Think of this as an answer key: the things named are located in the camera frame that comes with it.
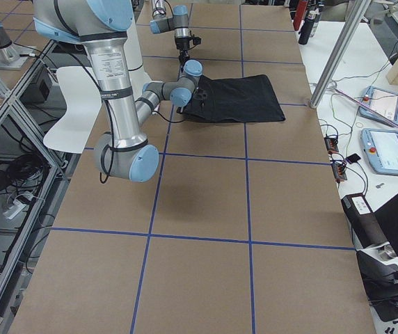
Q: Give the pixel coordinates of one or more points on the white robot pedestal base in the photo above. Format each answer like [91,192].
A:
[136,76]

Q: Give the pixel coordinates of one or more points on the orange black usb hub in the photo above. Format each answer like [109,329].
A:
[331,145]

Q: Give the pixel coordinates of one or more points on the black graphic t-shirt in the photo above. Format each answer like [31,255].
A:
[248,99]

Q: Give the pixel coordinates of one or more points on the far blue teach pendant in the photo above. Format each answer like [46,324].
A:
[382,101]

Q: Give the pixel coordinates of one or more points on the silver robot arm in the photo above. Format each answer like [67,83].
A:
[166,18]
[101,27]

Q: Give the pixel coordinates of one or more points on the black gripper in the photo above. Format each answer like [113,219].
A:
[181,44]
[201,101]

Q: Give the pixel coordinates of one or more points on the near blue teach pendant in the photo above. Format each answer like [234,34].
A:
[381,149]

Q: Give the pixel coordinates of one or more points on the blue teach pendant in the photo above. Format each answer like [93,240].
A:
[382,101]
[381,149]

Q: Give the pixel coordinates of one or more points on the black water bottle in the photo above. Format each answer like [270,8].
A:
[307,27]

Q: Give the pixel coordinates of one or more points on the aluminium frame post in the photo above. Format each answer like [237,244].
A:
[358,10]

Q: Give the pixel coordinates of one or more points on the white plastic chair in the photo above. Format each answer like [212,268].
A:
[83,103]

